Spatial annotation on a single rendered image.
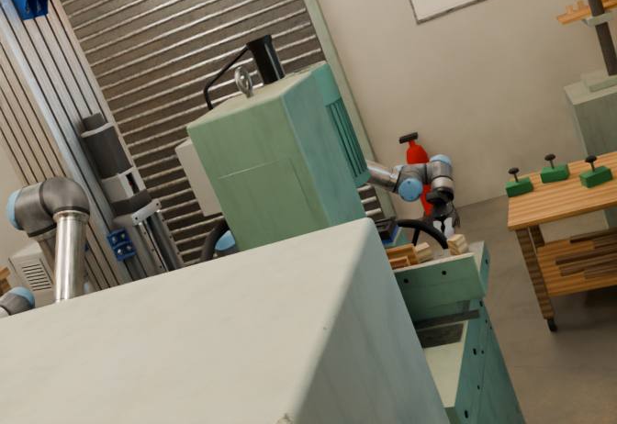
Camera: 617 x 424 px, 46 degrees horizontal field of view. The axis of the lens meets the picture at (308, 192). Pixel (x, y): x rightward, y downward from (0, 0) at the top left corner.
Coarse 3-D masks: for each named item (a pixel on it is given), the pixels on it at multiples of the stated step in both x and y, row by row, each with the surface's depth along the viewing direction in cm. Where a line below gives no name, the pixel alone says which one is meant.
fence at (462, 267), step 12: (432, 264) 178; (444, 264) 177; (456, 264) 176; (468, 264) 175; (396, 276) 182; (408, 276) 181; (420, 276) 180; (432, 276) 179; (444, 276) 178; (456, 276) 178; (468, 276) 177; (408, 288) 183
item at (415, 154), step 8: (408, 136) 467; (416, 136) 464; (408, 152) 468; (416, 152) 465; (424, 152) 467; (408, 160) 469; (416, 160) 465; (424, 160) 466; (424, 192) 471; (424, 200) 474; (424, 208) 478; (424, 216) 481
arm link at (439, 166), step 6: (438, 156) 244; (444, 156) 244; (432, 162) 243; (438, 162) 242; (444, 162) 242; (450, 162) 244; (432, 168) 241; (438, 168) 241; (444, 168) 240; (450, 168) 242; (432, 174) 241; (438, 174) 239; (444, 174) 238; (450, 174) 240; (432, 180) 239
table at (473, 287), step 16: (448, 256) 193; (480, 256) 186; (480, 272) 179; (416, 288) 182; (432, 288) 181; (448, 288) 179; (464, 288) 178; (480, 288) 177; (416, 304) 184; (432, 304) 182
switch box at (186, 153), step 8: (184, 144) 150; (192, 144) 148; (176, 152) 149; (184, 152) 149; (192, 152) 148; (184, 160) 150; (192, 160) 149; (184, 168) 150; (192, 168) 150; (200, 168) 149; (192, 176) 150; (200, 176) 150; (192, 184) 151; (200, 184) 151; (208, 184) 150; (200, 192) 151; (208, 192) 151; (200, 200) 152; (208, 200) 151; (216, 200) 151; (208, 208) 152; (216, 208) 152
